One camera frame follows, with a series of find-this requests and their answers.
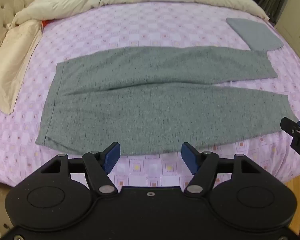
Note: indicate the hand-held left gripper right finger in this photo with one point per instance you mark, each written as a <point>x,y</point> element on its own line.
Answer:
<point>188,158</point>

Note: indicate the white cabinet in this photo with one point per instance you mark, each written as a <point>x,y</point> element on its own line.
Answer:
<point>296,17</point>

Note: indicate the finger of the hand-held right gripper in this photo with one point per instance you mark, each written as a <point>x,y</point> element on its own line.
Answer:
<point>288,125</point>

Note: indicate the folded grey cloth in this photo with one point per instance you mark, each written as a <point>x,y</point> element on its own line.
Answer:
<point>257,33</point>

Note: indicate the small red cloth item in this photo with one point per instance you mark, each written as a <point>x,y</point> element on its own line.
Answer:
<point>45,23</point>

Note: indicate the purple patterned bed sheet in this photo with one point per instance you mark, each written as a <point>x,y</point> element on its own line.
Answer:
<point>145,27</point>

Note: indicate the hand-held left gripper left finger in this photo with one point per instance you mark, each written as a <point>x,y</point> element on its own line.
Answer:
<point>112,158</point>

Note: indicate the cream satin pillow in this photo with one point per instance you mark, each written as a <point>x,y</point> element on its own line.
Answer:
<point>10,62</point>

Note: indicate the grey knit pants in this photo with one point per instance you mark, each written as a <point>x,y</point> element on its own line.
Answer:
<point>152,100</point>

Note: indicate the cream tufted headboard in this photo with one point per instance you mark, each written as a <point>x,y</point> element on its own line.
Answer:
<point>5,0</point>

